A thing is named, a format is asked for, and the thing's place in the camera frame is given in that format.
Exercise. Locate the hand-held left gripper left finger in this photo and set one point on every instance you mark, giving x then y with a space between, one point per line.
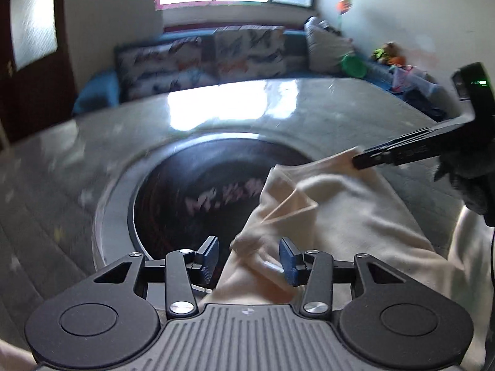
209 258

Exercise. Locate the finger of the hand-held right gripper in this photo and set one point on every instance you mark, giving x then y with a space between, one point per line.
390 156

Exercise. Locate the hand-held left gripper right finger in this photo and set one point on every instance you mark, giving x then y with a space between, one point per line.
288 266

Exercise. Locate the cream cloth garment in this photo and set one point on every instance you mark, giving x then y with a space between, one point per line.
340 216

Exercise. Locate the person's right hand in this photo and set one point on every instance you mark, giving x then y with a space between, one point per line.
470 183

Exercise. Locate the green plastic basin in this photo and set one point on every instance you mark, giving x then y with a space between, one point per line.
354 66

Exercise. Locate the plush toys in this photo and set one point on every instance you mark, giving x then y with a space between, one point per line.
388 54

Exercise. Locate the grey pillow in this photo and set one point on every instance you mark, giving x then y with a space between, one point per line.
326 48

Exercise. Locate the orange pinwheel toy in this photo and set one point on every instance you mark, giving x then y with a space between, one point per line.
345 4

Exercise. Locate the butterfly print cushion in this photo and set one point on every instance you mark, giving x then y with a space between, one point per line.
162 67
249 52

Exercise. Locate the blue sofa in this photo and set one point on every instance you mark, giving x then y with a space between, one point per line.
96 89

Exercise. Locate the dark wooden door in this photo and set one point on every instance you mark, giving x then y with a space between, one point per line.
27 85

